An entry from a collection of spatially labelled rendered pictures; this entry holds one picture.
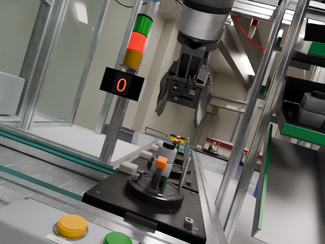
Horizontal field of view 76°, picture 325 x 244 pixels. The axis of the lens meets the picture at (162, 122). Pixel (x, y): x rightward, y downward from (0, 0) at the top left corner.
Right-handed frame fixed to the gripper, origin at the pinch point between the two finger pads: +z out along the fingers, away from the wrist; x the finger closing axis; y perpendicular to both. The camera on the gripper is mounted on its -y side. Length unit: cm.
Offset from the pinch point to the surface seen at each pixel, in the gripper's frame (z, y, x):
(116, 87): 3.6, -8.3, -20.0
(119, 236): 0.5, 28.7, -1.7
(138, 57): -3.5, -16.1, -16.9
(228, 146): 294, -306, 102
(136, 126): 310, -292, -109
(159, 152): 5.3, 7.9, -1.6
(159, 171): 3.8, 13.9, 0.1
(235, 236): 35.1, 5.8, 27.5
